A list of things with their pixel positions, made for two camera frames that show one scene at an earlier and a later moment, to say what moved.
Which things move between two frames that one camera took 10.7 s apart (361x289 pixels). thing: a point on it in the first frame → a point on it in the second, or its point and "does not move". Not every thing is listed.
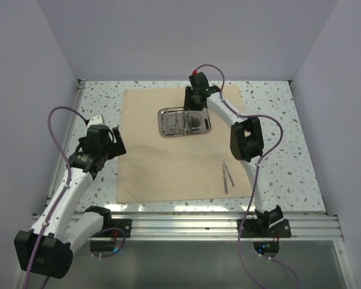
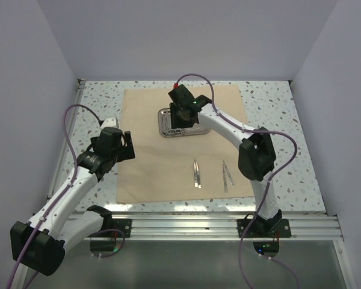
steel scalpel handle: x=225 y=180 does not move
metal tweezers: x=228 y=174 does not move
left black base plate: x=109 y=223 does not move
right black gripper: x=188 y=105 → x=175 y=122
